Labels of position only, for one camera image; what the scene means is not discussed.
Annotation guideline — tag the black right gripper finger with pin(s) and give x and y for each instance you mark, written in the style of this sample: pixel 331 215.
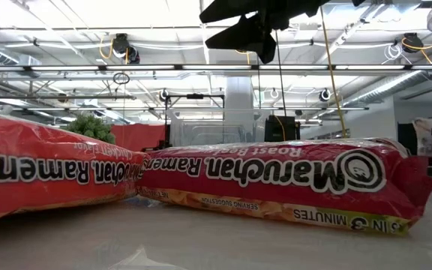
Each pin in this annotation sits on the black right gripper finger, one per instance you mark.
pixel 253 35
pixel 234 10

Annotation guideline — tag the dark red beef ramen pack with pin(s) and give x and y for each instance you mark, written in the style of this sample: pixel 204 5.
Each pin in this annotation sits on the dark red beef ramen pack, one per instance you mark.
pixel 276 195

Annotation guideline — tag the orange chicken ramen pack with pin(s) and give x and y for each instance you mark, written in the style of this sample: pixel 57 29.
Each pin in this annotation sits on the orange chicken ramen pack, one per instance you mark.
pixel 51 187

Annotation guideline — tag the black computer case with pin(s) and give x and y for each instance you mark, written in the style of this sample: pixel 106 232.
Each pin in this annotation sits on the black computer case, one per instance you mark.
pixel 276 129

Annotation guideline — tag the overhead LED light bar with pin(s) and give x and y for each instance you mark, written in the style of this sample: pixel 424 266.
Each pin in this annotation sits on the overhead LED light bar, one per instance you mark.
pixel 126 67

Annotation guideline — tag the red background panel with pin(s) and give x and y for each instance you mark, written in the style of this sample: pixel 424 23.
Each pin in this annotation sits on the red background panel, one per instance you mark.
pixel 137 137

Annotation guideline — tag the white patterned sheet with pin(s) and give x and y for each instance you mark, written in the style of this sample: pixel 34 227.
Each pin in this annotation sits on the white patterned sheet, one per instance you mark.
pixel 424 138

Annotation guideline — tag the green artificial plant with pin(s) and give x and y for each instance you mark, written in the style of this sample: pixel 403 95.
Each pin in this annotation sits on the green artificial plant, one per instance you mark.
pixel 88 128

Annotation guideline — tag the black background rig frame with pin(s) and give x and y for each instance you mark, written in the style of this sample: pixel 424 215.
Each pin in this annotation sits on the black background rig frame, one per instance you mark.
pixel 195 96

